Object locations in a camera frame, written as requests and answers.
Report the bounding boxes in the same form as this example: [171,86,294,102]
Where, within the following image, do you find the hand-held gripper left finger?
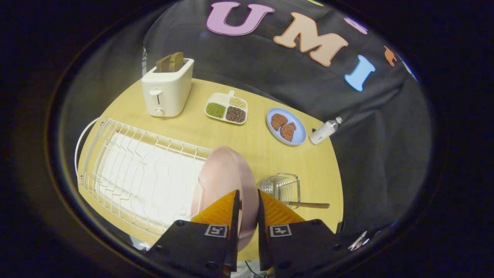
[146,189,240,278]

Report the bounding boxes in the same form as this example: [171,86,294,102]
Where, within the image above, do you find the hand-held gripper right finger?
[257,189,345,278]

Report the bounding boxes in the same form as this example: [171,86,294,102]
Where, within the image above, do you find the wire cutlery basket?
[257,173,301,210]

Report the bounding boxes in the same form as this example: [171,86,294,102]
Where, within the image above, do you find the wooden handled spoon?
[281,201,330,209]

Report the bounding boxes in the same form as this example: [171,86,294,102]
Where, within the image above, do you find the pink plate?
[191,146,259,253]

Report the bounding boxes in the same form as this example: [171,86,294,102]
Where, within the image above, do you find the white wire dish rack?
[74,116,213,237]

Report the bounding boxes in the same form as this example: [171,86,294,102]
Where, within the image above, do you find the blue plate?
[266,107,307,146]

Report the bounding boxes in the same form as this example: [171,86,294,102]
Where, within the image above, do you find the white divided dish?
[204,90,248,125]

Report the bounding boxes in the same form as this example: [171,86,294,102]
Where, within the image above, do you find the brown meat piece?
[280,122,297,142]
[271,113,288,132]

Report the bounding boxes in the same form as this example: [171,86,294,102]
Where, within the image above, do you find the dark red beans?
[226,107,247,124]

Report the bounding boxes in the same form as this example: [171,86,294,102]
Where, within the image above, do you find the white plastic bottle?
[310,117,343,145]

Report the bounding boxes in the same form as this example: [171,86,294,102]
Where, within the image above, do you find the green mung beans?
[206,102,226,119]

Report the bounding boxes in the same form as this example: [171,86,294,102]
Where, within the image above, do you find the black backdrop cloth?
[62,0,433,240]

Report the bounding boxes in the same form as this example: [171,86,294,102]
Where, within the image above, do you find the white toaster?
[142,58,195,118]

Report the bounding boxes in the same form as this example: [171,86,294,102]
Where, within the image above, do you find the brown toast slice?
[169,52,184,72]
[156,54,174,73]

